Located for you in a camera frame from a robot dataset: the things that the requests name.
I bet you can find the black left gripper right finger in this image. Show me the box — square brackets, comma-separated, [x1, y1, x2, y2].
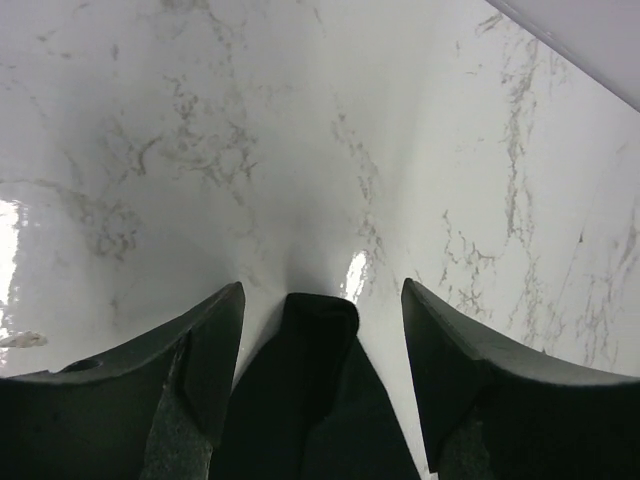
[401, 279, 639, 479]

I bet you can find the black t shirt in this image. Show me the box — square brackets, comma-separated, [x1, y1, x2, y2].
[209, 293, 420, 480]

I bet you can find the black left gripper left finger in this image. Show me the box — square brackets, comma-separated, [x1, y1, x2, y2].
[1, 283, 245, 479]

